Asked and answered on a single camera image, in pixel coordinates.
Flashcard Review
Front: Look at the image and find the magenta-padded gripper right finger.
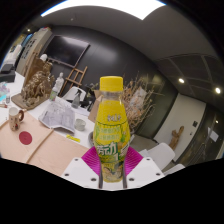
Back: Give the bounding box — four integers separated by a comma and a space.
122, 146, 166, 190

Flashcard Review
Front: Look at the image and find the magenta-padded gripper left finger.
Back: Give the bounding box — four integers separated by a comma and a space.
60, 146, 102, 190

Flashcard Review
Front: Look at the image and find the yellow drink bottle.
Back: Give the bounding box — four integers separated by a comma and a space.
93, 75, 132, 184

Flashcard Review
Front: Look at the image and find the small yellow flat item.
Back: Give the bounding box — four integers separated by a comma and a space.
65, 134, 82, 144

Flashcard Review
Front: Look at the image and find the grey plant saucer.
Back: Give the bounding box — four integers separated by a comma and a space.
87, 130, 97, 148

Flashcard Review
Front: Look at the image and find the pale wooden board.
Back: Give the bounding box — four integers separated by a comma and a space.
0, 111, 91, 177

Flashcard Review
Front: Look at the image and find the wooden human figure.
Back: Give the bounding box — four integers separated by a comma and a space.
168, 125, 185, 151

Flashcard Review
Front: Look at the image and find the small round tin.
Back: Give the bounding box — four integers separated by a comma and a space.
73, 118, 87, 132

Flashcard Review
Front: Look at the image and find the open printed newspaper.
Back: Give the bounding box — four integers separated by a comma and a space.
38, 100, 77, 134

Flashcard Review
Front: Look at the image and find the dark pot with dried plant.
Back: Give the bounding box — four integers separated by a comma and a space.
119, 74, 159, 136

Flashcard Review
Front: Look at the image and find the clear glass spray bottle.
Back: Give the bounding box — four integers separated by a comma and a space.
70, 89, 82, 109

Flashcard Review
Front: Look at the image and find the white dotted mug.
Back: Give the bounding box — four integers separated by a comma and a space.
8, 106, 26, 132

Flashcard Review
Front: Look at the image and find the small white figurine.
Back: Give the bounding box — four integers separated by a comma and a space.
53, 72, 65, 94

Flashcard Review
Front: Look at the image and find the wooden easel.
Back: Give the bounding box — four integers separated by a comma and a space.
58, 64, 89, 98

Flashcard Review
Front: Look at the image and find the brown carved wooden sculpture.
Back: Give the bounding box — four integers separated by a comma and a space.
11, 58, 56, 110

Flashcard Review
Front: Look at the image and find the blue plastic pack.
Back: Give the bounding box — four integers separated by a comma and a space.
0, 81, 11, 106

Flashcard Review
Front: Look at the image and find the black desktop printer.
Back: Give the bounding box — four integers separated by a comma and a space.
0, 63, 17, 84

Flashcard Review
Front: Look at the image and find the white tall cabinet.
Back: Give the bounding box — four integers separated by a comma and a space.
16, 28, 53, 76

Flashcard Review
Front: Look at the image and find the long white ceiling light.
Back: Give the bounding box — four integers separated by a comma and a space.
40, 0, 167, 21

